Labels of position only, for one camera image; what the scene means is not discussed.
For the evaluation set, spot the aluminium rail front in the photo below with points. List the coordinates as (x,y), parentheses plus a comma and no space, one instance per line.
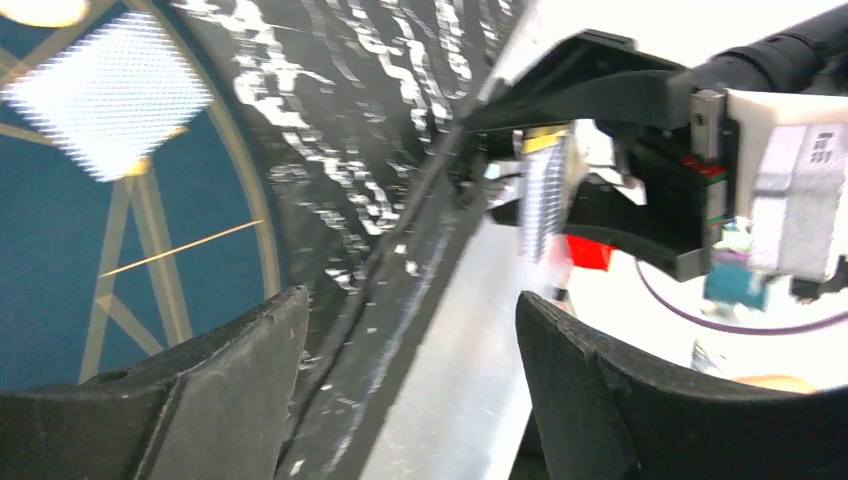
(464,404)

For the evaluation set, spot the round dark blue poker mat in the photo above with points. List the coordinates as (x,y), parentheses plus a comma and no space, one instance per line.
(97,276)

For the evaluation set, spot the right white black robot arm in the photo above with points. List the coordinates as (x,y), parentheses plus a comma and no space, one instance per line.
(806,58)

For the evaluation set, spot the dealt cards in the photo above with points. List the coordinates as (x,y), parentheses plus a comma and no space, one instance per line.
(113,97)

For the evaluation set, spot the playing card deck box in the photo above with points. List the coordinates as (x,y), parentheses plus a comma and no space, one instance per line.
(590,154)

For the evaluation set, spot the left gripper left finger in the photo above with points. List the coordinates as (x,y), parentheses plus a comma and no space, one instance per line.
(213,407)

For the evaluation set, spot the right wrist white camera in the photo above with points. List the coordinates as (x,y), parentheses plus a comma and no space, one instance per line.
(791,181)

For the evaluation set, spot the blue patterned playing cards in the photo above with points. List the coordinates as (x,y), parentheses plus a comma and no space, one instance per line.
(541,207)

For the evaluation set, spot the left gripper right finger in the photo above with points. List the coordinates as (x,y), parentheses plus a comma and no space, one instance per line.
(608,410)

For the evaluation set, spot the person forearm in background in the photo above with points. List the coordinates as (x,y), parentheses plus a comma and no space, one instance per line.
(778,382)

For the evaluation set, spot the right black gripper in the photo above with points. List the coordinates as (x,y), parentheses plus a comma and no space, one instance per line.
(665,134)

